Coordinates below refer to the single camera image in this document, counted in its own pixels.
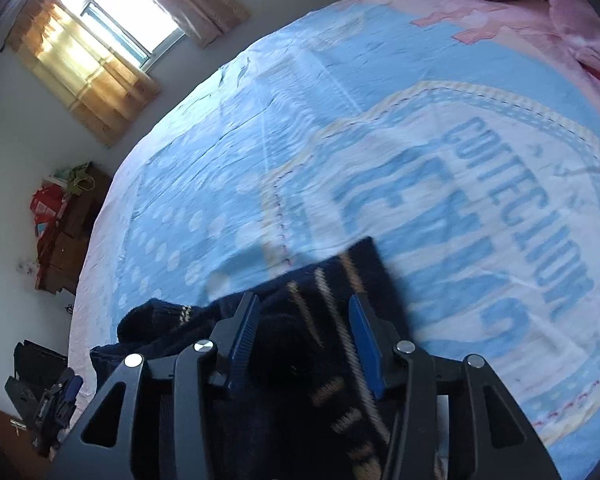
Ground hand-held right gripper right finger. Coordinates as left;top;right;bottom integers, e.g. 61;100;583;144
347;294;563;480

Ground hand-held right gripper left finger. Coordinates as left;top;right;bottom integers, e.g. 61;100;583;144
47;292;261;480

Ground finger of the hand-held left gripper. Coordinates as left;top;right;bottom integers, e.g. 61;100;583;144
62;375;84;403

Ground navy patterned knit sweater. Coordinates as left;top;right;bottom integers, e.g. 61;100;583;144
90;236;431;480

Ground black folding chair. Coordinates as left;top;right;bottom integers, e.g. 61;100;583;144
5;340;71;423

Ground red cloth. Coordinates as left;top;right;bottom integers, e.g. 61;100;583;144
34;220;61;273

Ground wooden cabinet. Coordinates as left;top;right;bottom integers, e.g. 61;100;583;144
34;162;113;296

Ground red gift bag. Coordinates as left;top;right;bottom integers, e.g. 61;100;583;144
29;185;63;226

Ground bed with printed sheet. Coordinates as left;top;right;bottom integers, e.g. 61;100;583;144
67;0;600;480

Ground yellow curtain panel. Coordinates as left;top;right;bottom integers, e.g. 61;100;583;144
2;2;162;148
115;0;251;48

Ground sliding window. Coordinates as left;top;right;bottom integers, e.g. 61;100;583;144
55;0;186;68

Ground pink blanket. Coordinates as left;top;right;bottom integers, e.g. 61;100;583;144
545;0;600;86

